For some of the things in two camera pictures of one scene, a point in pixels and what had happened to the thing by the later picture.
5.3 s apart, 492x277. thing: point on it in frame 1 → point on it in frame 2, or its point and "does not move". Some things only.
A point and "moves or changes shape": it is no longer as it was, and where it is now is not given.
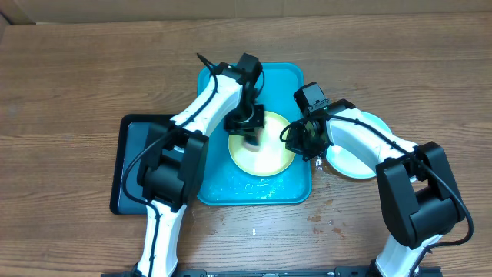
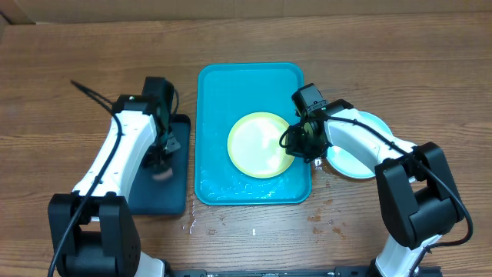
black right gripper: [296, 146] does not move
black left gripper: [234, 127] → [173, 145]
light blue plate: [350, 165] does not move
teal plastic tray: [227, 182] does not move
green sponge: [252, 143] moves or changes shape
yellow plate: [273, 156] does not move
